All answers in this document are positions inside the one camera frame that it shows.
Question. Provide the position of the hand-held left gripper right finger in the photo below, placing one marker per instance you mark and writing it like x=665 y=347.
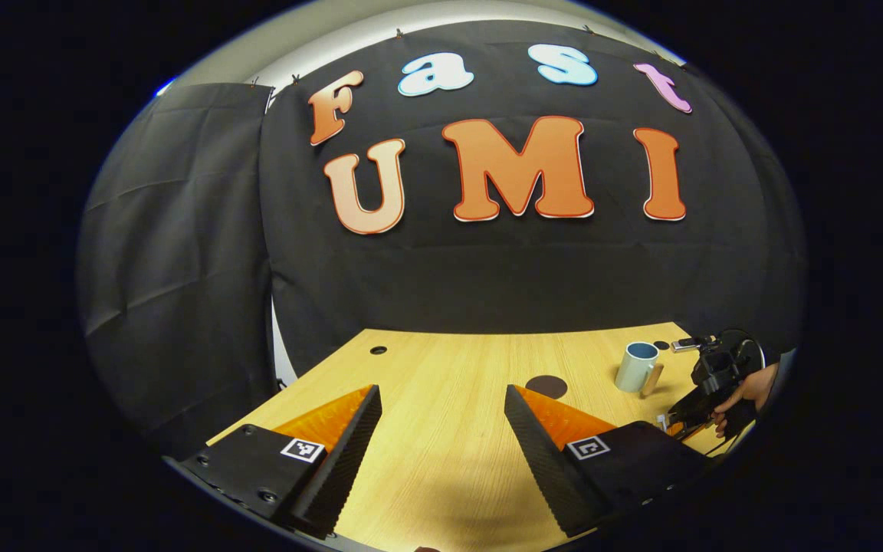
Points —
x=541 y=460

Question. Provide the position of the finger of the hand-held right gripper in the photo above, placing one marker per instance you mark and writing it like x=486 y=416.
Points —
x=679 y=427

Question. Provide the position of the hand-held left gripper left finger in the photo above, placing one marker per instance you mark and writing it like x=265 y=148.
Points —
x=342 y=460

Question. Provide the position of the wooden desktop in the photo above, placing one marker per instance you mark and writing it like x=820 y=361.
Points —
x=449 y=399

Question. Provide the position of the dark round coaster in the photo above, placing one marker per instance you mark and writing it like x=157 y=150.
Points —
x=546 y=386

